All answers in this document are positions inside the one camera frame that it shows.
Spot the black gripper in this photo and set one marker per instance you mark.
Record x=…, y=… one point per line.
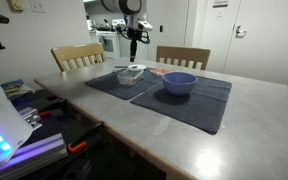
x=133, y=29

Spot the clear plastic container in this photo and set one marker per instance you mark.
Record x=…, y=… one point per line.
x=130, y=77

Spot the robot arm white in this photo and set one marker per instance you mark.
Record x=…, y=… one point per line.
x=137, y=8

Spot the blue bowl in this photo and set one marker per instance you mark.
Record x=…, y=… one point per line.
x=179, y=83

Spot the dark blue placemat under bowl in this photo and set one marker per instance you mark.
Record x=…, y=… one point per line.
x=202, y=108

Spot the white kitchen stove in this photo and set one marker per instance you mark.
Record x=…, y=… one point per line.
x=110, y=43

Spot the white plate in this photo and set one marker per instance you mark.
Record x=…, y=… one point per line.
x=137, y=66

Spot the metal spoon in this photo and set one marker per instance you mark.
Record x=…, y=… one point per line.
x=121, y=67

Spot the clear snack bag orange label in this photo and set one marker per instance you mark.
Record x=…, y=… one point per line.
x=160, y=71

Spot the dark blue placemat near plate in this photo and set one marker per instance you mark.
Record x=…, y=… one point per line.
x=109, y=83

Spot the wooden chair by door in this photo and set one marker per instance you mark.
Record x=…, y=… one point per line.
x=183, y=56

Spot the light wooden chair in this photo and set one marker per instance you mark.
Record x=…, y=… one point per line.
x=77, y=56

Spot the orange black clamp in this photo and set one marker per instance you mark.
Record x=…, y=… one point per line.
x=81, y=143

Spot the white door with handle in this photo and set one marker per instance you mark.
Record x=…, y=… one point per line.
x=259, y=43

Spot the aluminium extrusion rail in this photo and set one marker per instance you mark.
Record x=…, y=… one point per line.
x=32, y=157

